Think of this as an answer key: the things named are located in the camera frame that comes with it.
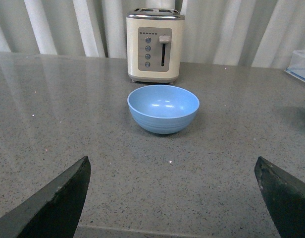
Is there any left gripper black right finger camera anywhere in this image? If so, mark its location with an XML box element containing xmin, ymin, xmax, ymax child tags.
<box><xmin>254</xmin><ymin>157</ymin><xmax>305</xmax><ymax>238</ymax></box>

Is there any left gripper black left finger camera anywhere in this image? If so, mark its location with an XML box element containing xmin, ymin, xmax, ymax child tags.
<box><xmin>0</xmin><ymin>156</ymin><xmax>91</xmax><ymax>238</ymax></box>

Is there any blue bowl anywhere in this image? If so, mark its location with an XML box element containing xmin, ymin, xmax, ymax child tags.
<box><xmin>127</xmin><ymin>85</ymin><xmax>200</xmax><ymax>134</ymax></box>

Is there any clear plastic food container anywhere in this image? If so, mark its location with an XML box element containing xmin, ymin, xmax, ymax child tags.
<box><xmin>285</xmin><ymin>50</ymin><xmax>305</xmax><ymax>83</ymax></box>

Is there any cream two-slot toaster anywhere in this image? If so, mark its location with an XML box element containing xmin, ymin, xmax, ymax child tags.
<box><xmin>126</xmin><ymin>8</ymin><xmax>185</xmax><ymax>83</ymax></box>

